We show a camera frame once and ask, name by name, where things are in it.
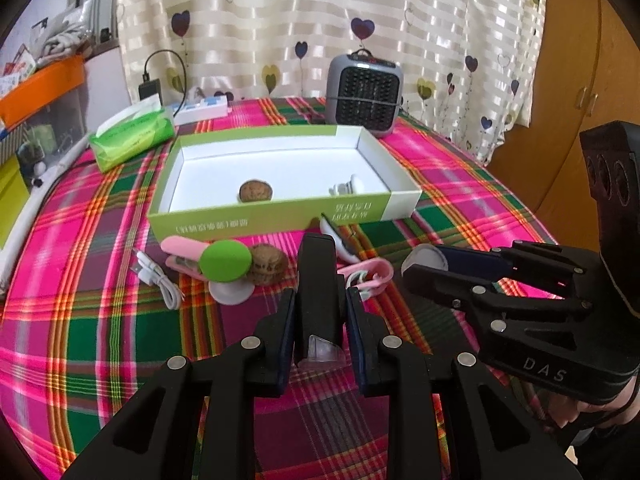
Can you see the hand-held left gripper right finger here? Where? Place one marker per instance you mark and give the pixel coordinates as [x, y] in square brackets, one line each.
[357, 342]

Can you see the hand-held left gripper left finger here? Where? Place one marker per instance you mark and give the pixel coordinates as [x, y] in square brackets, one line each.
[285, 342]

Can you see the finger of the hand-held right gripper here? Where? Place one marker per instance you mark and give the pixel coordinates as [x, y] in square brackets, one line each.
[475, 262]
[450, 285]

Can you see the black rectangular device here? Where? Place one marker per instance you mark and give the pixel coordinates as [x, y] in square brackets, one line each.
[317, 285]

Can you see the pink looped holder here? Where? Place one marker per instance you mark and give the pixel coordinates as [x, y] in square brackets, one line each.
[372, 272]

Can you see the brown walnut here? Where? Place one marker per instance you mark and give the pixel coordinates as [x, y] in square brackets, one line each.
[270, 265]
[255, 191]

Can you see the white jar green lid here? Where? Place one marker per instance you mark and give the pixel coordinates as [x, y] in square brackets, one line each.
[225, 262]

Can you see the pink clip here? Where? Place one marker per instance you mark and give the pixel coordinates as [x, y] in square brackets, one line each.
[180, 250]

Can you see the green and white cardboard box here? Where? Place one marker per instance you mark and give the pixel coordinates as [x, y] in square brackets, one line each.
[280, 165]

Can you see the person's right hand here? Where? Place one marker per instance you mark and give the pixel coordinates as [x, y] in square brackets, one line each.
[570, 411]

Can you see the white suction cup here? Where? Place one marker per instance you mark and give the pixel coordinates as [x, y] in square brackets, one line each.
[350, 185]

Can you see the wooden wardrobe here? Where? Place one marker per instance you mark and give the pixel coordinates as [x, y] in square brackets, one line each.
[575, 60]

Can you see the grey portable heater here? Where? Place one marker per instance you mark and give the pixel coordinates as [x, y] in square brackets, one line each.
[365, 95]

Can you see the white power strip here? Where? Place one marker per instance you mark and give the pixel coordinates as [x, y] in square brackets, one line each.
[200, 110]

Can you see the green tissue pack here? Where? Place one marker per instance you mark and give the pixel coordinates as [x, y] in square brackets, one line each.
[132, 137]

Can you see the white plastic pipe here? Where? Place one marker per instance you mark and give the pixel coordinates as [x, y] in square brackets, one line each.
[45, 195]

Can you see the black charger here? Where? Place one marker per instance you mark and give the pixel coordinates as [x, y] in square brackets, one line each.
[149, 91]

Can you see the striped heart print curtain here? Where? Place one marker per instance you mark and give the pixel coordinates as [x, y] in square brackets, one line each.
[300, 20]

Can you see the yellow-green box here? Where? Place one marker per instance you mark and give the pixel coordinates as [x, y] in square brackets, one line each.
[10, 200]

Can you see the clear storage bin orange lid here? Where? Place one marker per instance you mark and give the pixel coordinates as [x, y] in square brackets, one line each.
[45, 90]

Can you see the white plastic bag bundle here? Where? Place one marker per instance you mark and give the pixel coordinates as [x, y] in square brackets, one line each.
[65, 35]

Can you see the colourful paper packets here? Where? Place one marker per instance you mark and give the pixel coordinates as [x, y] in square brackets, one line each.
[17, 70]

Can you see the white window frame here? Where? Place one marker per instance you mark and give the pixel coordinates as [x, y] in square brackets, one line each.
[95, 0]

